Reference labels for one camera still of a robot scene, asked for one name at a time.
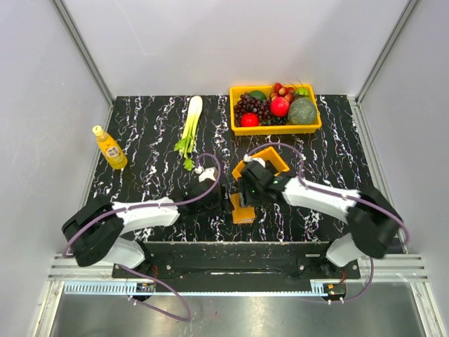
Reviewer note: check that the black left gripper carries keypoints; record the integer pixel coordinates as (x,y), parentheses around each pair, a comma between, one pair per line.
(221,206)

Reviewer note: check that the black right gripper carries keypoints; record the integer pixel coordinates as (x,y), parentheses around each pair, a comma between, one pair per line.
(244,186)

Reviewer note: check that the orange leather card holder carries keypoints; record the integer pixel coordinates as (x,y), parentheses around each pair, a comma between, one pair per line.
(241,214)

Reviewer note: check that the small yellow plastic bin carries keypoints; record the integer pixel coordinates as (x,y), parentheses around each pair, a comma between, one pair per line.
(269,156)

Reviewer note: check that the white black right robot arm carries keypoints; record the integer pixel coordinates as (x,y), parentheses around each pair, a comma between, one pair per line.
(372,221)

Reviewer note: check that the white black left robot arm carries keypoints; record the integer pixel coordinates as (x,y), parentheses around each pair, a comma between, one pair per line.
(95,233)

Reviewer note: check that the green white celery stalk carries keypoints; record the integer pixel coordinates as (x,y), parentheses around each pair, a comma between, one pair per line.
(186,144)

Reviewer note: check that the red apple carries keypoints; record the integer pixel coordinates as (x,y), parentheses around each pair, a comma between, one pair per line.
(249,120)

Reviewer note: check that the dark blueberry cluster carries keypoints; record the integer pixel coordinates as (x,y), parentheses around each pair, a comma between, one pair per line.
(274,121)

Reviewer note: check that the red pomegranate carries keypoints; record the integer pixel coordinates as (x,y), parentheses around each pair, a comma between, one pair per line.
(279,107)

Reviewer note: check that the purple grape bunch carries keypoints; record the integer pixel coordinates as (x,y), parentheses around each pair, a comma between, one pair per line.
(248,104)

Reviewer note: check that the green netted melon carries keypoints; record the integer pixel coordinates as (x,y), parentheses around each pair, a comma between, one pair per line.
(302,111)

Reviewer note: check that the green lime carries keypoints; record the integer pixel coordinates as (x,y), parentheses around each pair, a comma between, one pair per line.
(256,94)

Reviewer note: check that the yellow fruit tray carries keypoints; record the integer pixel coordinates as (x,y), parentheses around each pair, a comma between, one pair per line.
(234,95)

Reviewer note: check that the red cherry cluster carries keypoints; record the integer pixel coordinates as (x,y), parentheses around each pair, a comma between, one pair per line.
(286,92)

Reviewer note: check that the green apple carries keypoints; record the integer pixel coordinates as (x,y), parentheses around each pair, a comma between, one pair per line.
(301,92)

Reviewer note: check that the yellow juice bottle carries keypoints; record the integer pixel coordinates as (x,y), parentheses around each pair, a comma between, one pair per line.
(110,149)

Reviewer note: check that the white cable duct strip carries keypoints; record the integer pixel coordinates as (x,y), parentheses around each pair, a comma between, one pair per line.
(127,288)

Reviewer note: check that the aluminium rail frame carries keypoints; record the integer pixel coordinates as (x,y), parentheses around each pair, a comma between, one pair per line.
(96,232)

